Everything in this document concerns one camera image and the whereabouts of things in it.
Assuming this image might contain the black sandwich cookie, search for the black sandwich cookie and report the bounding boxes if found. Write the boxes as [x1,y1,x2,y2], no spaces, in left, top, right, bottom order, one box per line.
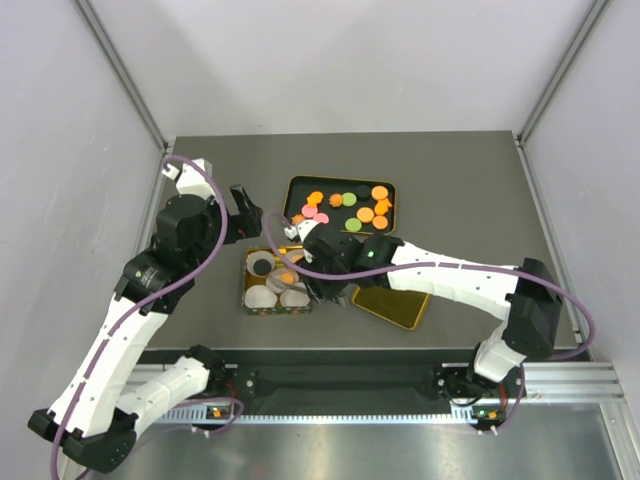
[252,259,272,277]

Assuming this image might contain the orange flower cookie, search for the orange flower cookie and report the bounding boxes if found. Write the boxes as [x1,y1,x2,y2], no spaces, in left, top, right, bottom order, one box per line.
[278,270,297,286]

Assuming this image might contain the orange round cookie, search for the orange round cookie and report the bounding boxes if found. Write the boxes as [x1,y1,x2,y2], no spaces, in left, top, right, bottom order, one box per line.
[371,185,389,201]
[371,215,389,231]
[356,207,376,224]

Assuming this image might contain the orange spiky cookie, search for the orange spiky cookie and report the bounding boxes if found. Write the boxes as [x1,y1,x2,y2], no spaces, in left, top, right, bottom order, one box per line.
[329,194,342,208]

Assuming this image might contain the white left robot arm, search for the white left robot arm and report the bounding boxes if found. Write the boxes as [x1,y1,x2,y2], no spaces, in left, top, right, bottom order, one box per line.
[28,156,262,479]

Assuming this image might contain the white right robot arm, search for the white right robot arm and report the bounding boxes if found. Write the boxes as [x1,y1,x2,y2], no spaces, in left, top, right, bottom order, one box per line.
[284,219,562,396]

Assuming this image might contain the white paper cup top left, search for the white paper cup top left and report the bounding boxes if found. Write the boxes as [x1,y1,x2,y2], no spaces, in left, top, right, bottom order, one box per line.
[247,251,275,277]

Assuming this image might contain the white paper cup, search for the white paper cup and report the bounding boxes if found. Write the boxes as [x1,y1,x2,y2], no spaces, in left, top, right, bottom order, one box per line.
[265,267,299,295]
[247,251,275,277]
[279,289,310,308]
[244,285,278,309]

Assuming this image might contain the green round cookie lower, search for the green round cookie lower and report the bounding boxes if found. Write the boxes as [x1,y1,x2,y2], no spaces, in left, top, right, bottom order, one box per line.
[344,217,362,232]

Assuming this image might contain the green round cookie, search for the green round cookie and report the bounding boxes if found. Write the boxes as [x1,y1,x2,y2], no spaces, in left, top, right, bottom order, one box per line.
[342,192,358,207]
[344,217,362,232]

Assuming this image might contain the pink round cookie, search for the pink round cookie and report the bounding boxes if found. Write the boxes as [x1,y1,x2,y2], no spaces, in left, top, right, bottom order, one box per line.
[301,205,318,219]
[312,212,329,224]

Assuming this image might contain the orange star cookie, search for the orange star cookie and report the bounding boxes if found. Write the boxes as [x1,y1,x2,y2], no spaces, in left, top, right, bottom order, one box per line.
[291,214,306,225]

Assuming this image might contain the white paper cup bottom right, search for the white paper cup bottom right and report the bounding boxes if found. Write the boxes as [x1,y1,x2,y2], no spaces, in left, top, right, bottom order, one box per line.
[279,289,310,308]

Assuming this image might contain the white paper cup centre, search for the white paper cup centre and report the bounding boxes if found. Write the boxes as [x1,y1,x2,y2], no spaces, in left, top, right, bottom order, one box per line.
[265,267,299,295]

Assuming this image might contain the black rectangular tray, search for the black rectangular tray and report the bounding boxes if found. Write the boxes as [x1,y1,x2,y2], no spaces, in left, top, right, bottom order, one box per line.
[283,175,398,235]

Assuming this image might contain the gold square cookie tin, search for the gold square cookie tin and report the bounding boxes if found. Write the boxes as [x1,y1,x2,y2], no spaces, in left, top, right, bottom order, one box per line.
[242,248,312,316]

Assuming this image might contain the green round cookie upper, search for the green round cookie upper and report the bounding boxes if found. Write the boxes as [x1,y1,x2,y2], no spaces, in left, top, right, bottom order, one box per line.
[342,192,358,207]

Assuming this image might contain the orange bird cookie left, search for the orange bird cookie left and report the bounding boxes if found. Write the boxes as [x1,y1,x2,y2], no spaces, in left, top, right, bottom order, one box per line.
[306,191,324,207]

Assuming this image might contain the orange bird cookie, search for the orange bird cookie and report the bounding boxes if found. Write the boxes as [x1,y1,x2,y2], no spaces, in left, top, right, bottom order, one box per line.
[374,198,392,216]
[306,191,324,207]

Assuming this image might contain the white paper cup bottom left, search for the white paper cup bottom left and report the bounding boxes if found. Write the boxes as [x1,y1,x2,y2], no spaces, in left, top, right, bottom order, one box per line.
[244,285,278,309]

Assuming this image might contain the orange bird cookie right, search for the orange bird cookie right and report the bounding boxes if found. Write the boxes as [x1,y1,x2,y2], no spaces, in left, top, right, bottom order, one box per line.
[374,198,392,216]

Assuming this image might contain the black round cookie on tray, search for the black round cookie on tray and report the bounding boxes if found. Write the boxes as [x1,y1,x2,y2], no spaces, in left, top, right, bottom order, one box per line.
[354,185,371,200]

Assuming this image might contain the gold square tin lid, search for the gold square tin lid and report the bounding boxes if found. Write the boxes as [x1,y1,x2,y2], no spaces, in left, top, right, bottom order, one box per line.
[351,287,432,331]

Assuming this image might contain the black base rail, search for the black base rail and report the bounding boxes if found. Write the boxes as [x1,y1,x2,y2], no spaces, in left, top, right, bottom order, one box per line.
[139,348,591,416]

